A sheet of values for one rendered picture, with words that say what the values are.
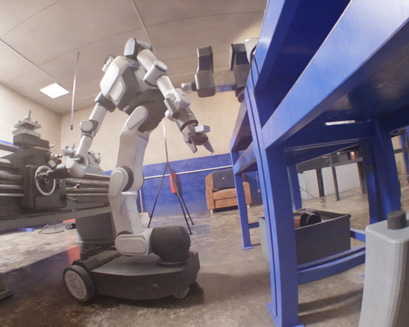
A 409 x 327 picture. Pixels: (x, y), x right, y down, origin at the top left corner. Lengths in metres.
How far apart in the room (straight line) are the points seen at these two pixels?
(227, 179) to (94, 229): 3.13
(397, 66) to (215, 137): 5.21
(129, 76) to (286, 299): 1.25
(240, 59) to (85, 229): 2.59
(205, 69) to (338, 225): 0.94
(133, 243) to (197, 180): 4.35
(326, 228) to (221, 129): 4.71
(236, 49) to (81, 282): 1.30
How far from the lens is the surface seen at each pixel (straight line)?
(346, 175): 4.99
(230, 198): 4.57
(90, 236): 2.90
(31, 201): 1.57
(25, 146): 1.73
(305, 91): 0.35
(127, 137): 1.15
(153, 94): 1.16
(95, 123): 1.36
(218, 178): 4.83
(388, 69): 0.45
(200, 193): 5.34
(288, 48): 0.63
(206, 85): 0.87
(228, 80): 0.89
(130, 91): 1.21
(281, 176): 0.65
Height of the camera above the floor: 0.52
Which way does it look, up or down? 7 degrees up
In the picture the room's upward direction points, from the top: 8 degrees counter-clockwise
